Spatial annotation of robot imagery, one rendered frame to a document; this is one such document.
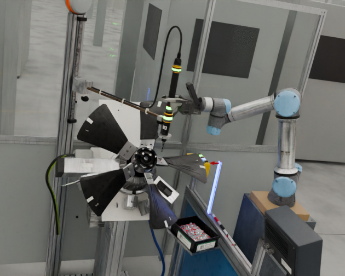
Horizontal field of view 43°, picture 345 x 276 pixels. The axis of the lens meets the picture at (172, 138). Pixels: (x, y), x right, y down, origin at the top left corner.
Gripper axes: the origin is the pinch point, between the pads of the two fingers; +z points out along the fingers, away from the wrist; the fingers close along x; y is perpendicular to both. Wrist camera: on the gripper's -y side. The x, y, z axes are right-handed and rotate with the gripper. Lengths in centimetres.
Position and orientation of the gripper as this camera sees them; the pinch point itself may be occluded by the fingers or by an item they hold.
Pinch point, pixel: (165, 97)
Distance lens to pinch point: 216.2
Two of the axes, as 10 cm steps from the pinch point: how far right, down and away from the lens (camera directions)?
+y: -1.7, 9.2, 3.4
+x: -3.1, -3.8, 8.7
